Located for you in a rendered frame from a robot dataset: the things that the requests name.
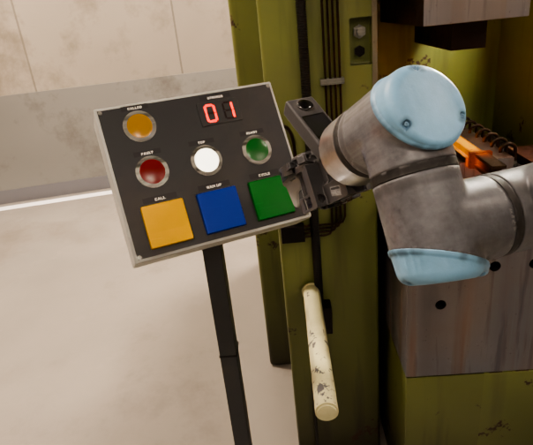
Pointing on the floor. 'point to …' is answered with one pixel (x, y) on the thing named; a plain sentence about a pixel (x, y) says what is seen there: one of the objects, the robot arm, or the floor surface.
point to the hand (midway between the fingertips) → (290, 178)
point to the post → (227, 343)
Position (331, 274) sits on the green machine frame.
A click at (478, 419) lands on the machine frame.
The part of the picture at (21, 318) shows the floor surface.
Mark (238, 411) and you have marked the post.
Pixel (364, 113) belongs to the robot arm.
